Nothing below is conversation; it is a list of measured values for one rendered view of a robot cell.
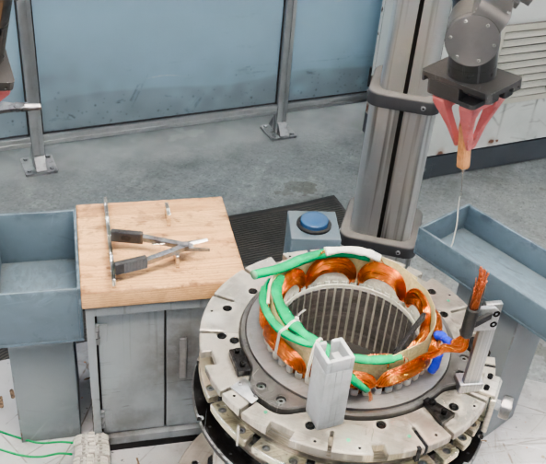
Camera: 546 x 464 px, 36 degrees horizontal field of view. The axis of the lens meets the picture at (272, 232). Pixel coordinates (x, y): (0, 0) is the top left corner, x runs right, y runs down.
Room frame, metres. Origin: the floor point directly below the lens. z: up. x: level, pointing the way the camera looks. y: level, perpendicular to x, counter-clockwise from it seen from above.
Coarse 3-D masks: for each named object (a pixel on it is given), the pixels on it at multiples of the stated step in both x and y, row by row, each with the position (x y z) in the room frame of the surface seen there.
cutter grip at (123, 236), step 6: (114, 228) 0.84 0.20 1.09; (114, 234) 0.83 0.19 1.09; (120, 234) 0.83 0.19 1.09; (126, 234) 0.83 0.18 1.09; (132, 234) 0.83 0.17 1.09; (138, 234) 0.83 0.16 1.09; (114, 240) 0.83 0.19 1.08; (120, 240) 0.83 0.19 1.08; (126, 240) 0.83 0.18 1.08; (132, 240) 0.83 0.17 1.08; (138, 240) 0.83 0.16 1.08
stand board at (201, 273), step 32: (96, 224) 0.88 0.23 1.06; (128, 224) 0.89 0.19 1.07; (160, 224) 0.90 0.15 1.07; (192, 224) 0.90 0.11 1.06; (224, 224) 0.91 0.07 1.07; (96, 256) 0.82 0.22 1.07; (128, 256) 0.82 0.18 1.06; (192, 256) 0.83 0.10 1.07; (224, 256) 0.84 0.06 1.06; (96, 288) 0.75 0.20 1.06; (128, 288) 0.76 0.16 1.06; (160, 288) 0.77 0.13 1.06; (192, 288) 0.78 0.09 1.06
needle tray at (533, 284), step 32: (448, 224) 0.99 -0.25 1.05; (480, 224) 1.00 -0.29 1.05; (448, 256) 0.90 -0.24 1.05; (480, 256) 0.95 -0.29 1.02; (512, 256) 0.95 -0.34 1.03; (544, 256) 0.92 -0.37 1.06; (512, 288) 0.83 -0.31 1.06; (544, 288) 0.89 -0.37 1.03; (512, 320) 0.84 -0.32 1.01; (544, 320) 0.79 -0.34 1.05; (512, 352) 0.84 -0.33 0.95; (512, 384) 0.86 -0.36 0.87; (512, 416) 0.88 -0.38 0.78
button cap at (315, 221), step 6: (306, 216) 0.98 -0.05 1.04; (312, 216) 0.98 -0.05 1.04; (318, 216) 0.98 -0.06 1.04; (324, 216) 0.98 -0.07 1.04; (300, 222) 0.97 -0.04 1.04; (306, 222) 0.96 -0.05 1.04; (312, 222) 0.96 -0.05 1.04; (318, 222) 0.97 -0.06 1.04; (324, 222) 0.97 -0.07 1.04; (312, 228) 0.96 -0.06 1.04; (318, 228) 0.96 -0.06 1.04; (324, 228) 0.96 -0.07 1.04
